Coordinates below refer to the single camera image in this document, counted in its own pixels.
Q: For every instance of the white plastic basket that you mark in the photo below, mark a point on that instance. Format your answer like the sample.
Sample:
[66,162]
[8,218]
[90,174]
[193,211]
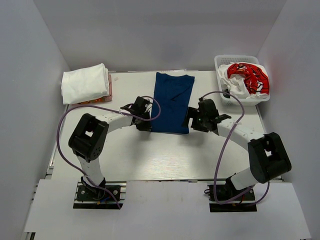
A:
[226,98]

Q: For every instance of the folded red patterned t-shirt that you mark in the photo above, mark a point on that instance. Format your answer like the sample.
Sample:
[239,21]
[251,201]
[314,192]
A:
[94,101]

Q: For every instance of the blue Mickey t-shirt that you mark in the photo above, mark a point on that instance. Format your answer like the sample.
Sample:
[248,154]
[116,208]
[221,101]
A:
[173,95]

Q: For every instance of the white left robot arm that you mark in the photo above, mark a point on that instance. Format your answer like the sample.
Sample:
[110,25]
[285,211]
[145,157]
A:
[89,136]

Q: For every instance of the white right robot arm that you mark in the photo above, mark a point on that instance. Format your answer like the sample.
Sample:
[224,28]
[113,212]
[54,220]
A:
[268,158]

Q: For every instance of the folded white t-shirt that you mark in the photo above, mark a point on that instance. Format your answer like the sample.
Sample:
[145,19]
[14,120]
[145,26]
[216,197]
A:
[85,84]

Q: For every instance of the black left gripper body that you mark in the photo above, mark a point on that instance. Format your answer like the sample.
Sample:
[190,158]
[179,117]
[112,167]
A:
[144,125]

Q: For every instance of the folded pink t-shirt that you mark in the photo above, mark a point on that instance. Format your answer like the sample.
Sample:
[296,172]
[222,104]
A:
[110,96]

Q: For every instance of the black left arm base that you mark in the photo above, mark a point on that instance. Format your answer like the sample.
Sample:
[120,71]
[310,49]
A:
[90,199]

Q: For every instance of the white t-shirt with red print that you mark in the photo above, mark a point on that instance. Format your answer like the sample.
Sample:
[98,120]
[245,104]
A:
[244,80]

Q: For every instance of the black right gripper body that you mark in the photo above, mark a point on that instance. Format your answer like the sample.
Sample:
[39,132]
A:
[199,122]

